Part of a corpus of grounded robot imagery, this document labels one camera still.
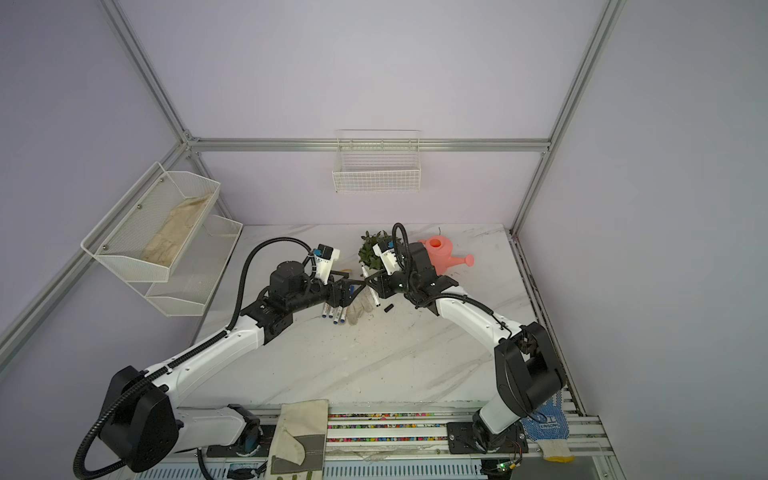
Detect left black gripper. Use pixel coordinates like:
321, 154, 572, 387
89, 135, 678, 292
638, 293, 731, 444
289, 271, 366, 314

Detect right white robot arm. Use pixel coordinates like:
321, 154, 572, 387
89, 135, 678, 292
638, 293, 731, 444
366, 240, 566, 453

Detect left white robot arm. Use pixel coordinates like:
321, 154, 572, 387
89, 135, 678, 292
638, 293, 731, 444
73, 260, 368, 479

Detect white knit work glove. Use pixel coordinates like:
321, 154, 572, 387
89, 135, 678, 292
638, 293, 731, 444
345, 287, 376, 325

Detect green potted plant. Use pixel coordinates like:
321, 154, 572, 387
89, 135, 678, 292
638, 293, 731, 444
358, 231, 399, 271

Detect pink watering can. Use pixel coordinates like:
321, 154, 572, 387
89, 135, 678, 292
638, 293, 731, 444
420, 235, 475, 275

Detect beige canvas glove front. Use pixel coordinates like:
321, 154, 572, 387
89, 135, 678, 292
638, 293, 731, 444
265, 399, 329, 480

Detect beige glove in rack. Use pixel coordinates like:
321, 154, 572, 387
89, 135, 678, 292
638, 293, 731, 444
141, 194, 211, 267

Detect white two-tier mesh rack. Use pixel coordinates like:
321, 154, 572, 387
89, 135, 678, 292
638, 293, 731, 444
81, 163, 242, 317

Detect blue dotted work glove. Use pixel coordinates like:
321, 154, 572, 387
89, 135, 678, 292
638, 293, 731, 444
522, 391, 574, 464

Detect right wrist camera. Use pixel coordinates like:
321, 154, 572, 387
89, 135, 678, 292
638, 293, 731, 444
373, 240, 402, 275

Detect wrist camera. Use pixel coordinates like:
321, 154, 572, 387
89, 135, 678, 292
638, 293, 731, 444
313, 244, 341, 285
373, 240, 402, 275

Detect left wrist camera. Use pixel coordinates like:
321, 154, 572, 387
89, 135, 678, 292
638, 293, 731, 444
313, 244, 341, 285

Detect right black corrugated cable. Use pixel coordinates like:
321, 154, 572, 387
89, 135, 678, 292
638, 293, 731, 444
391, 222, 421, 289

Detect black corrugated cable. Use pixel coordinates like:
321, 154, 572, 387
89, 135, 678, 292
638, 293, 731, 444
73, 236, 316, 480
391, 222, 421, 289

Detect white wire wall basket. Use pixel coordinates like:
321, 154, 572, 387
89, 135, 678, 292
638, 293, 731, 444
332, 129, 422, 194

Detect left black corrugated cable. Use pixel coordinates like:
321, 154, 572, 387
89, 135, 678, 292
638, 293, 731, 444
73, 236, 316, 480

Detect aluminium frame rails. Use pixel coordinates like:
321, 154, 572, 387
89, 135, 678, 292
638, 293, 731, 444
0, 0, 628, 480

